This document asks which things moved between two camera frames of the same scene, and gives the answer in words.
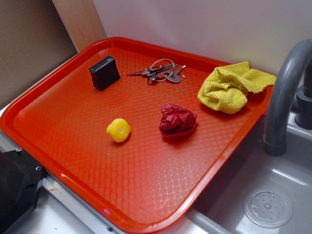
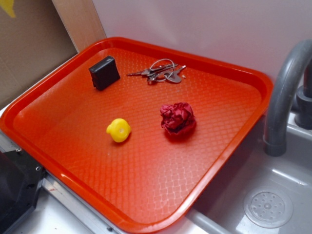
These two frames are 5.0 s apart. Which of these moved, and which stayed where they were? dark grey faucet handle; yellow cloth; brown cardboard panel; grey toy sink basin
Moved: yellow cloth
Stayed: grey toy sink basin; brown cardboard panel; dark grey faucet handle
